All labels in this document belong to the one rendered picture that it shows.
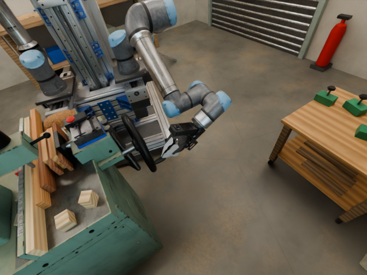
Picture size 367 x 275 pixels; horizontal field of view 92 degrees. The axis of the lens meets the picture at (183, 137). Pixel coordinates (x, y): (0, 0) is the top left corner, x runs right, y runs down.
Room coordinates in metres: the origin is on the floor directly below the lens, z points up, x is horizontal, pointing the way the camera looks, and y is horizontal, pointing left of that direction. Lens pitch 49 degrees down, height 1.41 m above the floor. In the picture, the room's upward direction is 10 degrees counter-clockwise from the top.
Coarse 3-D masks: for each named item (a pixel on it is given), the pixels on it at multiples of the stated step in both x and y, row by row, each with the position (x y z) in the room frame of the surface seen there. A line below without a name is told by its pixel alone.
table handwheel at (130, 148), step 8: (128, 120) 0.52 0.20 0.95; (128, 128) 0.49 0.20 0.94; (136, 128) 0.49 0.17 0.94; (136, 136) 0.45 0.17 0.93; (136, 144) 0.50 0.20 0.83; (144, 144) 0.43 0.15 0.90; (128, 152) 0.48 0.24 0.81; (144, 152) 0.41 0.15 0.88; (144, 160) 0.51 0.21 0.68; (152, 160) 0.40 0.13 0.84; (152, 168) 0.39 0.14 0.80
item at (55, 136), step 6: (54, 132) 0.48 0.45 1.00; (54, 138) 0.45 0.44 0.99; (60, 138) 0.46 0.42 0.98; (60, 144) 0.42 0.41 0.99; (66, 144) 0.44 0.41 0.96; (60, 150) 0.40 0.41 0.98; (66, 150) 0.42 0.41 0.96; (66, 156) 0.40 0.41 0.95; (72, 156) 0.42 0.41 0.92; (72, 162) 0.40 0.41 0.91
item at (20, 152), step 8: (16, 136) 0.40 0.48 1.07; (24, 136) 0.41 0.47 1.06; (8, 144) 0.37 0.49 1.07; (16, 144) 0.37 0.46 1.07; (24, 144) 0.37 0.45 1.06; (0, 152) 0.35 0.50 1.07; (8, 152) 0.35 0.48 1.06; (16, 152) 0.35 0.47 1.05; (24, 152) 0.36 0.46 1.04; (32, 152) 0.37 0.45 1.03; (0, 160) 0.34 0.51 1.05; (8, 160) 0.34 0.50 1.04; (16, 160) 0.35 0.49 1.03; (24, 160) 0.35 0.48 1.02; (32, 160) 0.36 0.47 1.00; (0, 168) 0.33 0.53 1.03; (8, 168) 0.33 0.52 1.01; (16, 168) 0.34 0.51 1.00
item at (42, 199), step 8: (32, 112) 0.70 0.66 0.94; (32, 120) 0.65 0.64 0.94; (40, 120) 0.68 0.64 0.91; (32, 128) 0.59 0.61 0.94; (40, 128) 0.62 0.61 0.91; (32, 136) 0.54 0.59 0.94; (40, 192) 0.28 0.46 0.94; (48, 192) 0.30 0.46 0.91; (40, 200) 0.25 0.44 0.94; (48, 200) 0.26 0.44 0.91
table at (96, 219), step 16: (112, 160) 0.41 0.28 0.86; (64, 176) 0.35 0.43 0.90; (80, 176) 0.34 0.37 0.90; (96, 176) 0.33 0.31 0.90; (64, 192) 0.29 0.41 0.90; (80, 192) 0.28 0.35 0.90; (96, 192) 0.27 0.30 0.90; (48, 208) 0.24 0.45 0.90; (64, 208) 0.23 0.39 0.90; (80, 208) 0.23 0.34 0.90; (96, 208) 0.22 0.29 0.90; (112, 208) 0.22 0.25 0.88; (48, 224) 0.20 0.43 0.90; (80, 224) 0.18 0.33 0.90; (96, 224) 0.18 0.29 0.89; (48, 240) 0.15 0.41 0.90; (64, 240) 0.15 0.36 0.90; (80, 240) 0.15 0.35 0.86; (48, 256) 0.12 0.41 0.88
